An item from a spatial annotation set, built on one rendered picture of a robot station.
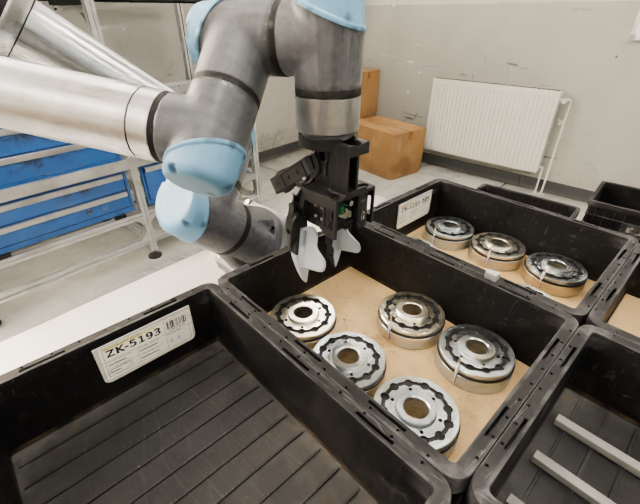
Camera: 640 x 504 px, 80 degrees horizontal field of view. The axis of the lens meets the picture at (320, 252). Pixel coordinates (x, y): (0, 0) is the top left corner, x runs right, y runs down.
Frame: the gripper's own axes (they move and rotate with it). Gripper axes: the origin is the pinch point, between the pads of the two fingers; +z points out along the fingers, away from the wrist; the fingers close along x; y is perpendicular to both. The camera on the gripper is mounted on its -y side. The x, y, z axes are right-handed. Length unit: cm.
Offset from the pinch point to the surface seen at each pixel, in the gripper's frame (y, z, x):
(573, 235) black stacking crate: 22, 4, 46
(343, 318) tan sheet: 2.8, 10.9, 3.4
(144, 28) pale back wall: -269, -23, 87
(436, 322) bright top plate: 15.3, 8.1, 10.8
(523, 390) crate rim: 30.7, 0.9, 0.8
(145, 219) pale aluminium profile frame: -176, 68, 28
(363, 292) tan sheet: 0.4, 10.9, 11.0
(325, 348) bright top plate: 7.6, 8.1, -5.4
